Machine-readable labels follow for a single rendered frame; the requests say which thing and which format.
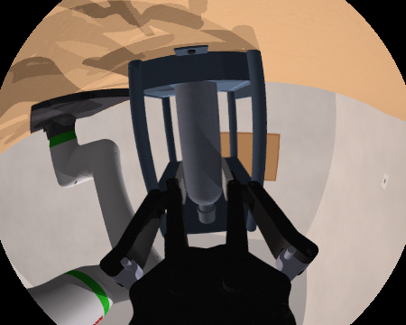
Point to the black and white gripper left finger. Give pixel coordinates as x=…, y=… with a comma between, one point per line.
x=125, y=262

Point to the dark blue shelving unit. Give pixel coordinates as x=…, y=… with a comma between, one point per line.
x=239, y=74

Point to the dark grey bottle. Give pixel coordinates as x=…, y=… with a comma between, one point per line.
x=200, y=144

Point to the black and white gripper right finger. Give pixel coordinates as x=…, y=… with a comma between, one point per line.
x=293, y=252

